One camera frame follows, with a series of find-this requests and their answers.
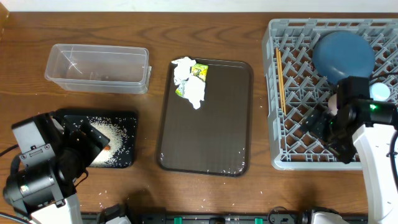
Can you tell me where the pink plastic cup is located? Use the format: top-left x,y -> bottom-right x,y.
328,94 -> 338,116

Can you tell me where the light blue cup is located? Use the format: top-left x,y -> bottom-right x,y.
369,83 -> 391,101

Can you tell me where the dark blue plate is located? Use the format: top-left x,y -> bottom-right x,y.
312,31 -> 376,85

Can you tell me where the wooden chopstick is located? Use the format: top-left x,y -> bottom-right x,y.
276,48 -> 286,115
275,48 -> 285,114

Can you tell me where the white paper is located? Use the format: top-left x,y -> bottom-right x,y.
171,57 -> 197,85

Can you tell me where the white napkin wrapper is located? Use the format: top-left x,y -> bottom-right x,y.
175,76 -> 206,110

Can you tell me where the yellow green snack wrapper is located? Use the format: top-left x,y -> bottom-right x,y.
191,63 -> 208,82

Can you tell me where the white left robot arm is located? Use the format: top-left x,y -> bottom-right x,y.
3,113 -> 110,224

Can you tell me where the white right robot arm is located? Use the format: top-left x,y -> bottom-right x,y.
300,77 -> 397,223

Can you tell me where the grey dishwasher rack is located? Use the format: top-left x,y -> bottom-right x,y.
262,19 -> 397,170

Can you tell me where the pile of white rice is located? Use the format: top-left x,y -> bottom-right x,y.
69,115 -> 133,169

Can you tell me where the black shallow tray bin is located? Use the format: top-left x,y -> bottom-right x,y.
56,108 -> 138,164

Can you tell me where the clear plastic bin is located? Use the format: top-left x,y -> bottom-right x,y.
44,44 -> 151,94

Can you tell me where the brown serving tray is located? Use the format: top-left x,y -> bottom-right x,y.
155,58 -> 254,177

